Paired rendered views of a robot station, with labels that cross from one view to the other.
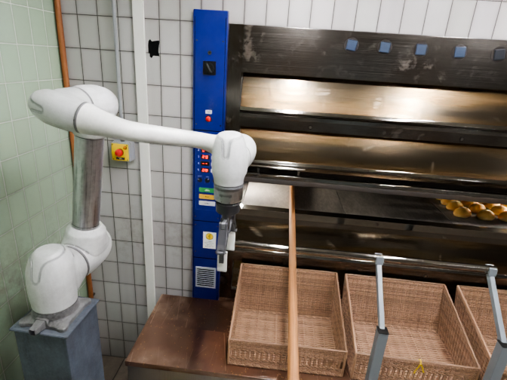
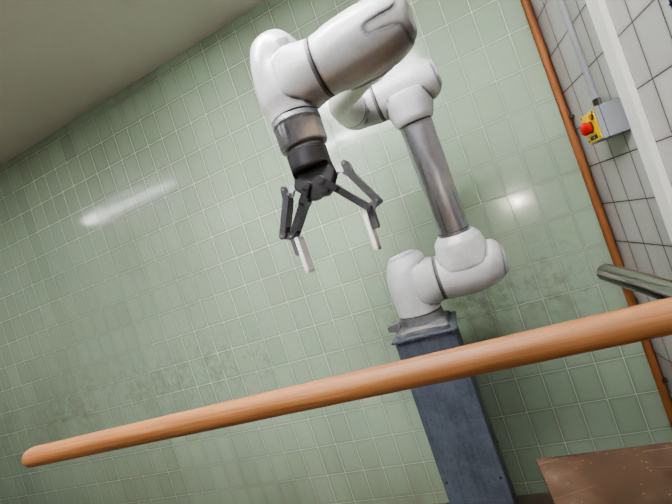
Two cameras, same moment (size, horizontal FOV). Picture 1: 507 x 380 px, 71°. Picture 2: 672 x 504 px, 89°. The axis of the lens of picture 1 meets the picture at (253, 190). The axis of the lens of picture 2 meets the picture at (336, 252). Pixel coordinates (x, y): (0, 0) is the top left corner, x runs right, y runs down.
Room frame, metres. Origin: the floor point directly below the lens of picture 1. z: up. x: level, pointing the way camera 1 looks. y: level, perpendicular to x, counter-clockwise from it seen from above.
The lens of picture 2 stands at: (1.15, -0.53, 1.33)
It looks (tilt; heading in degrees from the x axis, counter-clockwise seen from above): 1 degrees up; 103
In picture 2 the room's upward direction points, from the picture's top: 19 degrees counter-clockwise
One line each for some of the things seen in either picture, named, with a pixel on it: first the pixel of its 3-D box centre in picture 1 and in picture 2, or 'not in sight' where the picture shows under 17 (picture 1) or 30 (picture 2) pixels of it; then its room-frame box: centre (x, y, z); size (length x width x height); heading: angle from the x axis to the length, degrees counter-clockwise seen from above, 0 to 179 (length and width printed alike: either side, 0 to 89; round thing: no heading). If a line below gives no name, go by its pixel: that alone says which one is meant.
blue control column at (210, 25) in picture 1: (231, 173); not in sight; (2.74, 0.18, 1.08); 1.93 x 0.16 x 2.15; 176
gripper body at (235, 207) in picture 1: (227, 213); (313, 173); (1.02, 0.08, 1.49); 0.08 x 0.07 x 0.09; 174
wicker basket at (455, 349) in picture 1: (401, 326); not in sight; (1.47, -0.80, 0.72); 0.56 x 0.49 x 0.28; 86
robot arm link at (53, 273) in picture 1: (53, 274); (412, 280); (1.10, 0.71, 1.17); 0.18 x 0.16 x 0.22; 171
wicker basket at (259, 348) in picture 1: (287, 314); not in sight; (1.51, -0.22, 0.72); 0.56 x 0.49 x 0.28; 87
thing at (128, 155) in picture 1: (123, 150); (603, 122); (1.80, 0.70, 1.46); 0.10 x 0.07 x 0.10; 86
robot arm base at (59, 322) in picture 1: (52, 310); (417, 319); (1.07, 0.72, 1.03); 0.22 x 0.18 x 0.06; 174
